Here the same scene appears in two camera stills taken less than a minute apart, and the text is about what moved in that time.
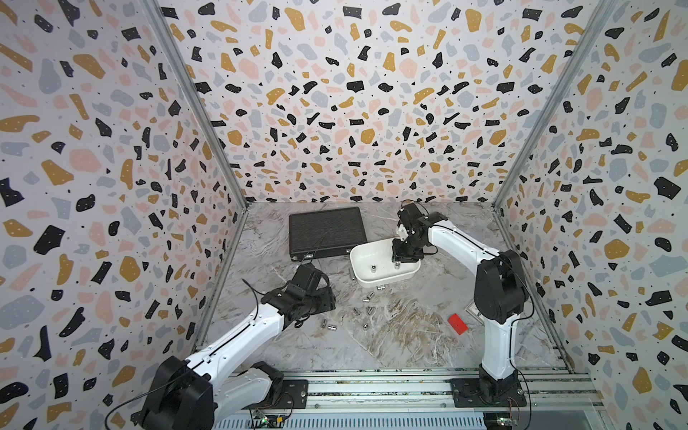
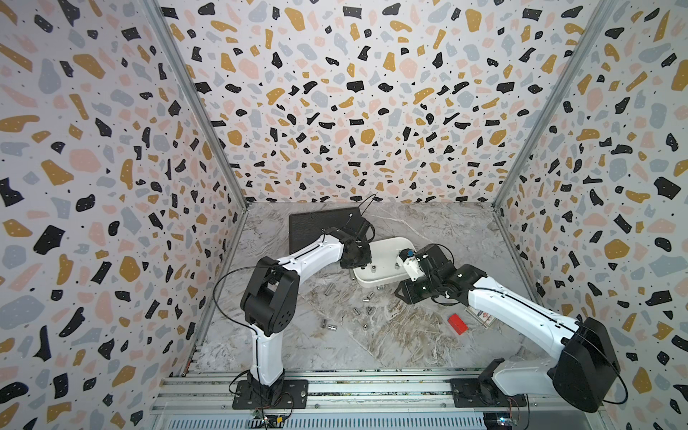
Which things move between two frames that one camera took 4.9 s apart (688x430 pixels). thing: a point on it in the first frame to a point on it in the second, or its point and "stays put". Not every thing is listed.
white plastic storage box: (373, 265) stays put
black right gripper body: (405, 251) to (421, 288)
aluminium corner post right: (600, 13) stays put
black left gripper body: (321, 301) to (362, 257)
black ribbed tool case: (324, 233) stays put
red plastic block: (458, 324) stays put
